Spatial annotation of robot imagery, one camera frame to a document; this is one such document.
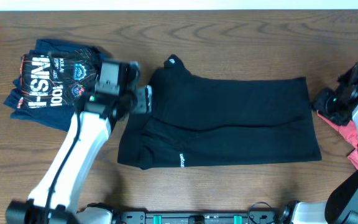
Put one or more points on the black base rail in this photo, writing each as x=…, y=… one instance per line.
x=258, y=213

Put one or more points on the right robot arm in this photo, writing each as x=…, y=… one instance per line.
x=342, y=205

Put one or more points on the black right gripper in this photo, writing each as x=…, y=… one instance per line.
x=319, y=102

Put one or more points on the black t-shirt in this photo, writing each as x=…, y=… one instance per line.
x=198, y=121

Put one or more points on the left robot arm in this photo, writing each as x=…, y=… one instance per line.
x=55, y=198

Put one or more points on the red printed t-shirt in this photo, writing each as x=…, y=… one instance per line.
x=349, y=133

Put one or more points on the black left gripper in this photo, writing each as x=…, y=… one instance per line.
x=144, y=99

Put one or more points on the folded navy printed t-shirt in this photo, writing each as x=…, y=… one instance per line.
x=53, y=75

